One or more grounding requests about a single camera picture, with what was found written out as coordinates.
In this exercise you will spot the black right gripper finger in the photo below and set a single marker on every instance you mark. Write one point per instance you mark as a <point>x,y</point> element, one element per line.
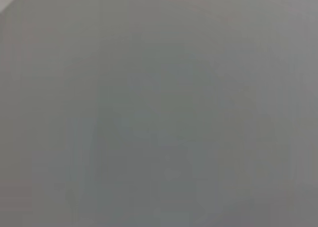
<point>164,187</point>
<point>196,187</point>

